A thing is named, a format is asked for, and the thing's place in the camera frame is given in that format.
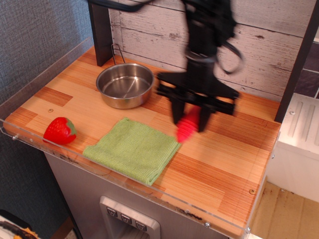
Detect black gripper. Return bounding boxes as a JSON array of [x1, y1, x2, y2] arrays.
[[158, 59, 239, 131]]

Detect red handled grey fork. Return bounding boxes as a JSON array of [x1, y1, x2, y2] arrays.
[[176, 106, 201, 143]]

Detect red toy strawberry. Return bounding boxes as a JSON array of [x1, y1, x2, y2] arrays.
[[43, 117, 77, 145]]

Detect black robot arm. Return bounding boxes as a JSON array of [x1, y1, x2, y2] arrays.
[[157, 0, 241, 132]]

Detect green folded cloth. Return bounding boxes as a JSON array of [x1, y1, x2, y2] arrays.
[[83, 118, 180, 186]]

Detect stainless steel pot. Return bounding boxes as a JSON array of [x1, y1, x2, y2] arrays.
[[96, 43, 155, 110]]

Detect clear acrylic table guard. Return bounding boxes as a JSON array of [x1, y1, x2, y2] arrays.
[[0, 38, 280, 237]]

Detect white side cabinet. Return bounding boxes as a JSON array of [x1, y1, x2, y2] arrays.
[[266, 94, 319, 201]]

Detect grey cabinet with dispenser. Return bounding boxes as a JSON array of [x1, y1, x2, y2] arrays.
[[46, 154, 247, 239]]

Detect dark left post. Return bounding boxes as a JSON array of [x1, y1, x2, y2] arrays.
[[88, 2, 113, 66]]

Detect dark post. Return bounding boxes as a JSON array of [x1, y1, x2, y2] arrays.
[[274, 0, 319, 123], [88, 2, 113, 66]]

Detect dark right post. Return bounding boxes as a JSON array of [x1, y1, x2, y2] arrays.
[[274, 0, 319, 123]]

